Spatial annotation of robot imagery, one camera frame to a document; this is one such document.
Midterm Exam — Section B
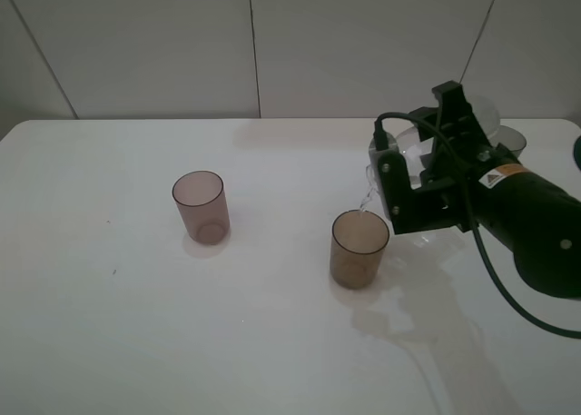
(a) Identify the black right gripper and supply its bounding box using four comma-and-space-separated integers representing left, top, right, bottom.
373, 81, 520, 234

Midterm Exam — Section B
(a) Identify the clear plastic water bottle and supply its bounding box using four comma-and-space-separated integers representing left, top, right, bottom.
359, 94, 500, 211

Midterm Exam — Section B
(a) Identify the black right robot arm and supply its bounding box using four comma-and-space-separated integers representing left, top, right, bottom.
369, 81, 580, 300

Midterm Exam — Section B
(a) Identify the grey translucent plastic cup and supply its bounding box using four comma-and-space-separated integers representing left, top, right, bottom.
497, 125, 527, 158

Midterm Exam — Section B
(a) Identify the brown translucent plastic cup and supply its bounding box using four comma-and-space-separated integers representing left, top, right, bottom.
330, 210, 390, 290

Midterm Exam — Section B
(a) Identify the pink translucent plastic cup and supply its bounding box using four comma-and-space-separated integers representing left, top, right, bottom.
172, 171, 230, 245

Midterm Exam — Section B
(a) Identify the dark green object at edge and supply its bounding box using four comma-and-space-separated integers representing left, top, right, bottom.
573, 136, 581, 170

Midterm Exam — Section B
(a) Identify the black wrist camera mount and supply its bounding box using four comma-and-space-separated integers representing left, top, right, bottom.
407, 106, 443, 143

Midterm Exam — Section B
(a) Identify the black camera cable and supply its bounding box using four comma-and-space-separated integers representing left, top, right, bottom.
373, 110, 581, 340

